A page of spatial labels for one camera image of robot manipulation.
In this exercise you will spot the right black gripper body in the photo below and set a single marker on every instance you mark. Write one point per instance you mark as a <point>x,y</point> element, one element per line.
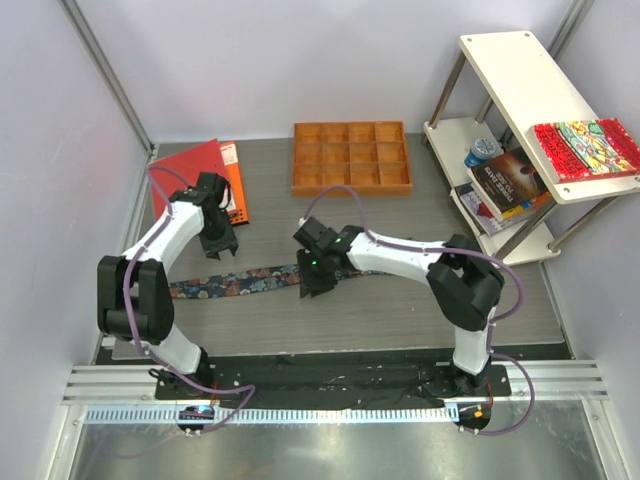
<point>314,269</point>

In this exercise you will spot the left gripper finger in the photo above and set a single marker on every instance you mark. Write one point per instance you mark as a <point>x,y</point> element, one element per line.
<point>232,248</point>
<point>212,252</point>

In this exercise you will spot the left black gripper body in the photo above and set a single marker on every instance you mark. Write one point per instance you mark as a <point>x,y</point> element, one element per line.
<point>219,233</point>

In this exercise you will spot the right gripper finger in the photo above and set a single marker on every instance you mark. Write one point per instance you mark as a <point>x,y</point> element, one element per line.
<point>324,288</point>
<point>305,291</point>

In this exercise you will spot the floral navy necktie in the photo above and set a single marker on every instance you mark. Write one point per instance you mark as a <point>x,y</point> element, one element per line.
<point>237,283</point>

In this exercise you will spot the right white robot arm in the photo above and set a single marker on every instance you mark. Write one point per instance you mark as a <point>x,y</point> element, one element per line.
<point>467,289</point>

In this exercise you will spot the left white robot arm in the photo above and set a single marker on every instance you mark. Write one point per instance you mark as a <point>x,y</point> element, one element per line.
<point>134,302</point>

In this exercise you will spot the red folder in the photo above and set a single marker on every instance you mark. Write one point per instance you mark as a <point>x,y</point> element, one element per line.
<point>183,169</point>

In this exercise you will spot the orange notebook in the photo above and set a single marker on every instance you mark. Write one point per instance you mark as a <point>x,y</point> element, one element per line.
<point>238,208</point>

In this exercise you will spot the orange wooden compartment tray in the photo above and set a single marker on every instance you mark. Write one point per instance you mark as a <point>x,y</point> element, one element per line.
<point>371,157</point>

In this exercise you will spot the bottom stacked books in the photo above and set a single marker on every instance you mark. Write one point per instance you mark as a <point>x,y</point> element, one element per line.
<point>482,216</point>

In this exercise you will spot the blue lidded jar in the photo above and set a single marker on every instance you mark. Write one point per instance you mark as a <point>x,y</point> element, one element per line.
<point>482,150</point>

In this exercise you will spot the dark brown book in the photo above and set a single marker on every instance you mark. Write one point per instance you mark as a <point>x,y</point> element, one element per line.
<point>509,184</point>

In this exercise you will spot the white two-tier shelf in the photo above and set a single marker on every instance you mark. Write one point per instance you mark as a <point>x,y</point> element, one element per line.
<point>528,87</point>

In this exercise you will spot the red colourful book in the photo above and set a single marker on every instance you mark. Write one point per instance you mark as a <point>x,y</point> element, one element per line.
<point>588,149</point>

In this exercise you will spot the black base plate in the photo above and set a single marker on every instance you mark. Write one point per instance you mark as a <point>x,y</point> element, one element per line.
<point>367,380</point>

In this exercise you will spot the slotted white cable duct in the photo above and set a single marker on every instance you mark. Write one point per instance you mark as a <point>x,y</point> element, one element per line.
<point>203,414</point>

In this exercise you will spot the aluminium rail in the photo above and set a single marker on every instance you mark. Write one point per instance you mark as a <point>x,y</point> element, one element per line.
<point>132,384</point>

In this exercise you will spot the left aluminium frame post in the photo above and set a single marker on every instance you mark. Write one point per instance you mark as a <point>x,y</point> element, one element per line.
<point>91,43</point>

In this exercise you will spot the aluminium frame post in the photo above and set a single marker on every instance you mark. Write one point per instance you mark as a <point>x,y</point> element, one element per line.
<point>91,43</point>
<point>569,25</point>

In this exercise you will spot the right aluminium frame post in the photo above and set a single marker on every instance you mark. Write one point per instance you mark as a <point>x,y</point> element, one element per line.
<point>569,25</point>

